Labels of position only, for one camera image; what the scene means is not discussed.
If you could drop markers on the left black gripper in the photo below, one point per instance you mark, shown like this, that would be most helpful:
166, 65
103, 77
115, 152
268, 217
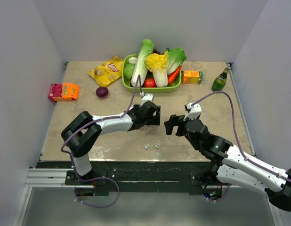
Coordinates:
154, 120

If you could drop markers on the orange pink snack box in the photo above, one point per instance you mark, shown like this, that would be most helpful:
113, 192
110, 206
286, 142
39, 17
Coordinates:
63, 92

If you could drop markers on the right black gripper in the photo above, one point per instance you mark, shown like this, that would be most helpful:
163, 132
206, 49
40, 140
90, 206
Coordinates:
174, 120

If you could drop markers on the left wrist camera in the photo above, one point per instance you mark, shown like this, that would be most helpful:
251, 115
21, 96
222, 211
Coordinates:
146, 97

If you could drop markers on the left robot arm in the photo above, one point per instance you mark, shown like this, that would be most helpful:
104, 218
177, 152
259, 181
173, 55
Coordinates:
81, 134

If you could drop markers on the orange carrot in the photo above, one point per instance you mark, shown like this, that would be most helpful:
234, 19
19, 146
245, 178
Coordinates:
173, 75

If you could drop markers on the green napa cabbage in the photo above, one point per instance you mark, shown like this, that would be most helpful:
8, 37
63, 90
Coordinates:
140, 69

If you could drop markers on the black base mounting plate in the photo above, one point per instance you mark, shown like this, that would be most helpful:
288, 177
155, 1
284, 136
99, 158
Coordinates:
144, 177

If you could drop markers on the green plastic basket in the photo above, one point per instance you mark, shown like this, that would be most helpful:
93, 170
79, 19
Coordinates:
167, 89

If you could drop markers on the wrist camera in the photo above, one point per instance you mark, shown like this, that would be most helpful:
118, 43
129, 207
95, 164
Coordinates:
193, 111
146, 97

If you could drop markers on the green Perrier glass bottle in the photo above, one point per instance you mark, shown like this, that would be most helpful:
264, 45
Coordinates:
220, 82

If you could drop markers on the white garlic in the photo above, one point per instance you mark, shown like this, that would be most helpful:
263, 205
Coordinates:
132, 60

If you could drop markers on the orange juice carton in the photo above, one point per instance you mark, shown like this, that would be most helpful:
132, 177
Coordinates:
192, 77

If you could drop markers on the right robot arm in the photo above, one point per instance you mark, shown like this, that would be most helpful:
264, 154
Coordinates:
229, 166

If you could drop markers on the green leafy cabbage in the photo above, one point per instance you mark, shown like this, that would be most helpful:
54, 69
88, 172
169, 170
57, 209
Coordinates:
176, 57

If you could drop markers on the yellow napa cabbage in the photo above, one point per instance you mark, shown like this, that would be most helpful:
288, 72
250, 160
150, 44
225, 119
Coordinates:
157, 65

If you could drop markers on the dark red grapes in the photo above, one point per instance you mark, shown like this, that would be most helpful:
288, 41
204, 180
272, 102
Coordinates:
156, 51

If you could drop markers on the purple red onion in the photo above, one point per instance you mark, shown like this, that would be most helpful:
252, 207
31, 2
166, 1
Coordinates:
102, 92

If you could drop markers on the yellow Lays chips bag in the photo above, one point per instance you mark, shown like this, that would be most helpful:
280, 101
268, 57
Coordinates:
108, 72

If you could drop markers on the red apple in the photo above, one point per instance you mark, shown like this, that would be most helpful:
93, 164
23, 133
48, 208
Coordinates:
149, 83

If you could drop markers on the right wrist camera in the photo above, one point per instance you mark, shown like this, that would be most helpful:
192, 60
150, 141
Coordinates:
193, 111

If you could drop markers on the round green cabbage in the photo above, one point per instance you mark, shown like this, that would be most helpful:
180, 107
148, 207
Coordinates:
128, 71

